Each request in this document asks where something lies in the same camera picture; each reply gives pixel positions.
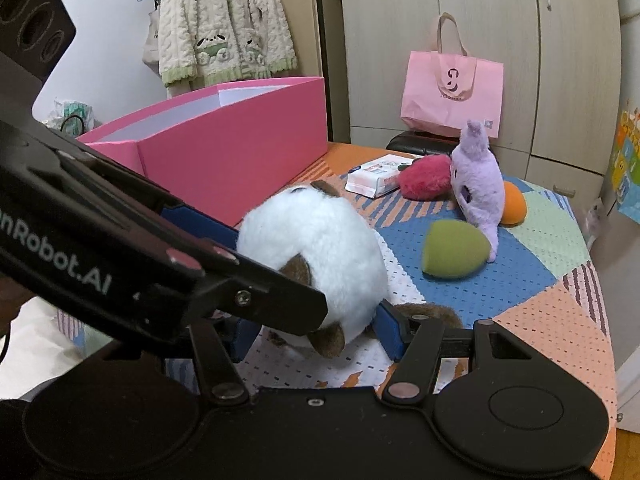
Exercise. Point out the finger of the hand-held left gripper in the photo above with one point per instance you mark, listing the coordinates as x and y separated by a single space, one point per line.
200 222
270 300

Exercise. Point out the black suitcase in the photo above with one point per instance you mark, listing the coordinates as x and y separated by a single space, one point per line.
415 142

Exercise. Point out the beige wooden cabinet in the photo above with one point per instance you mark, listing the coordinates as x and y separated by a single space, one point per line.
305 20

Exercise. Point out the green egg-shaped sponge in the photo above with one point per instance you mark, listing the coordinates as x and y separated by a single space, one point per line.
450 250

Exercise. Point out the cream canvas tote bag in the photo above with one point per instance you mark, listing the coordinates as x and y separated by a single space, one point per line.
151 40

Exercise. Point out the white green plastic bag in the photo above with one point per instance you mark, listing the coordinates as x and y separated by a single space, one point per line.
75 110

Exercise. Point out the white plush toy brown patches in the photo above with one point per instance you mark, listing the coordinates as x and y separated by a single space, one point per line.
310 255

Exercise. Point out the pink strawberry plush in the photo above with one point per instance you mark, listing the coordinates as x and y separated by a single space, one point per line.
425 177

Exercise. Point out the pink tote bag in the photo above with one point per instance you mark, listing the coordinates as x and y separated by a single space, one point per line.
450 95

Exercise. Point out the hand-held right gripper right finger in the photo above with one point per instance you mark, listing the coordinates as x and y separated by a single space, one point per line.
390 330

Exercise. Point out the orange egg-shaped sponge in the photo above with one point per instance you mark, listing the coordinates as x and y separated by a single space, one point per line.
514 205

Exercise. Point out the white tissue packet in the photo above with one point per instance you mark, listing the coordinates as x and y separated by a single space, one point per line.
375 175

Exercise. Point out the black clothes rack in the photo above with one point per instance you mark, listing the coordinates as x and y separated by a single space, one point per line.
322 35

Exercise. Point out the purple plush toy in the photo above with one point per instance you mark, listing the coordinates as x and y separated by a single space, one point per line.
477 185

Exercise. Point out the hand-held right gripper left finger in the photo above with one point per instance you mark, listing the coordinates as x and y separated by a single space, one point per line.
244 340

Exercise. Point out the patchwork blanket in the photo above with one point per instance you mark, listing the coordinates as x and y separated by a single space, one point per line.
530 270

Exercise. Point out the colourful paper gift bag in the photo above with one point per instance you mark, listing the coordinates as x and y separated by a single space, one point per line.
627 160

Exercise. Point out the pink cardboard box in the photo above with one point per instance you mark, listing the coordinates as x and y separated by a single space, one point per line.
225 160

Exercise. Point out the cream fluffy robe green trim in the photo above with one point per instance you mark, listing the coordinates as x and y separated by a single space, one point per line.
215 10

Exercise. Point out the grey wooden wardrobe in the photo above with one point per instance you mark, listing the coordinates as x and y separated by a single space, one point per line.
380 35

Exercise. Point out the clear plastic bag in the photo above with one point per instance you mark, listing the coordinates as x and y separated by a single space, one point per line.
595 215

